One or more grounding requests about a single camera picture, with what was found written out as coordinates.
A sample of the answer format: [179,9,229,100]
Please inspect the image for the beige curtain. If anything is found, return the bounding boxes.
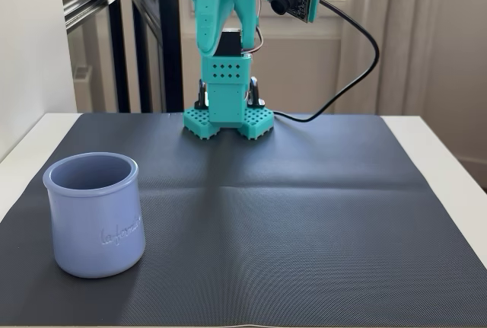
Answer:
[374,0,487,193]

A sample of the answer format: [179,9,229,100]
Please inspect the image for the black metal clamp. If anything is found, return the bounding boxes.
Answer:
[246,76,266,109]
[195,78,210,110]

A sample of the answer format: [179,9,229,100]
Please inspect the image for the black framed glass door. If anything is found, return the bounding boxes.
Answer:
[56,0,184,114]

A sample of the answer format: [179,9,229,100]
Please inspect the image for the black camera cable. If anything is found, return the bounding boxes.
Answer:
[272,0,381,124]

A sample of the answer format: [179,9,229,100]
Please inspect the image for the dark grey textured mat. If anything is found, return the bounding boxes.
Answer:
[0,112,487,327]

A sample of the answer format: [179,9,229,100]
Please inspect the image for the blue ceramic pot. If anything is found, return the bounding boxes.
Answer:
[42,152,147,279]

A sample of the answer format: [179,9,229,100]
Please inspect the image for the thin red white servo wires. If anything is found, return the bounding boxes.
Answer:
[241,0,264,56]

